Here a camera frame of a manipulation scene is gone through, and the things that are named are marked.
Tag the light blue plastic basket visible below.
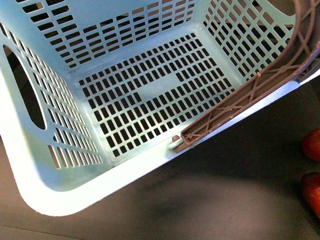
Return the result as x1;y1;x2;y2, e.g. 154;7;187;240
0;0;312;217

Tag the red apple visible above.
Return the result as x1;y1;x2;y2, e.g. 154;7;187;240
302;128;320;162
300;172;320;218

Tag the brown basket handle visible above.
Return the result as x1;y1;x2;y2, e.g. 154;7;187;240
170;0;320;153

